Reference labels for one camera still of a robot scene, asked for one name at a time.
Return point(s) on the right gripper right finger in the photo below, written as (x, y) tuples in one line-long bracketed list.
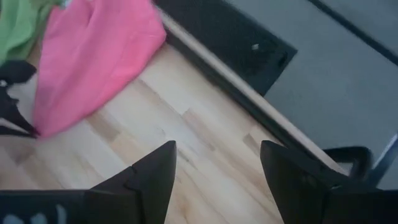
[(295, 186)]

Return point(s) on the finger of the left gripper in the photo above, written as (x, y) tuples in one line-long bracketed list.
[(15, 71), (11, 109)]

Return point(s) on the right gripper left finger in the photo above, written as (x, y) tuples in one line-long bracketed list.
[(149, 186)]

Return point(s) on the green microfiber towel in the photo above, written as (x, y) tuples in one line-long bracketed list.
[(18, 28)]

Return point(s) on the pink microfiber towel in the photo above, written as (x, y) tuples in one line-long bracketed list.
[(93, 62)]

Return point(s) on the black aluminium table frame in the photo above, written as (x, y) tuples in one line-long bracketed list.
[(224, 83)]

